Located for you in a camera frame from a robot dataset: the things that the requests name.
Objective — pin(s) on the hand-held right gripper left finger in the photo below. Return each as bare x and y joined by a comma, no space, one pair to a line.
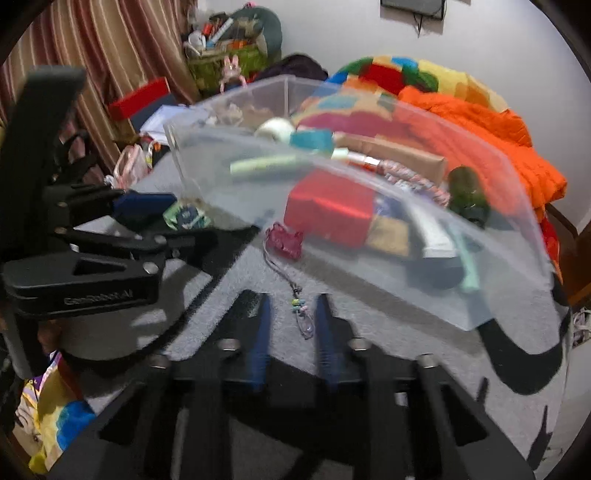
261,350

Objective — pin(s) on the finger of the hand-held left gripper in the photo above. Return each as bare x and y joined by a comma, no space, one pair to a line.
143,205
115,286

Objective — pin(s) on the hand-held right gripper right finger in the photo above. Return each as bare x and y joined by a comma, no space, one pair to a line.
325,355

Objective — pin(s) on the green square compact case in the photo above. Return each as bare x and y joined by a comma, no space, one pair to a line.
187,214

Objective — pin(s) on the light green tube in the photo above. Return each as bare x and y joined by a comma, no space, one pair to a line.
263,165

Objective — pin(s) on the clear plastic storage box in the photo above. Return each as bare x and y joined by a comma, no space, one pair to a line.
461,300

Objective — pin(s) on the white tape roll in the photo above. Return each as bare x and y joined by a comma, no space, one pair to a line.
274,130

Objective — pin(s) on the white and green tube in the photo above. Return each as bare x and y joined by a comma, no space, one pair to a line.
438,242

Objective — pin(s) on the purple cosmetic tube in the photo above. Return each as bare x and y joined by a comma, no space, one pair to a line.
390,205

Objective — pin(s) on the beige cosmetic tube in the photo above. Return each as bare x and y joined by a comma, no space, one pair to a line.
401,157

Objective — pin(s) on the pink and white bag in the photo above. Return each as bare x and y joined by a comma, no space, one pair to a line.
131,166

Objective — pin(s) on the grey and black mat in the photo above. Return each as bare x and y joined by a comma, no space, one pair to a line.
369,314

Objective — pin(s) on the flat red box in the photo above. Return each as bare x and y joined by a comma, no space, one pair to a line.
138,99

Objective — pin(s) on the striped brown curtain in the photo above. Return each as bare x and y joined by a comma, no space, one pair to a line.
106,50

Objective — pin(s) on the colourful fleece blanket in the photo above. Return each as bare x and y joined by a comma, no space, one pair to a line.
55,415

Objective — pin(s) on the green storage basket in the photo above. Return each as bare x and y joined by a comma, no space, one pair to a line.
207,74

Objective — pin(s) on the pink bunny figure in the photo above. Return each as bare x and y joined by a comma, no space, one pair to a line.
232,71

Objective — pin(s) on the dark maroon clothing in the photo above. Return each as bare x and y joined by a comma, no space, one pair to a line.
295,67

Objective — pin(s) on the grey neck pillow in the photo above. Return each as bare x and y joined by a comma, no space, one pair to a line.
270,34

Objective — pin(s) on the dark green bottle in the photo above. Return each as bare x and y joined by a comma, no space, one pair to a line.
468,196

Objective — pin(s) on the white shoe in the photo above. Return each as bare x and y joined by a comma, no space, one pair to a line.
582,327

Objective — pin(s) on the orange duvet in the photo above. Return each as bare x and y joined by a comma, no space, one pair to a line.
485,134

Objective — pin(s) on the colourful patchwork quilt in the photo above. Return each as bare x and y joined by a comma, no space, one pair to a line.
388,76

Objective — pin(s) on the black wall monitor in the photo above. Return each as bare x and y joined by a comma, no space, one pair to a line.
413,7

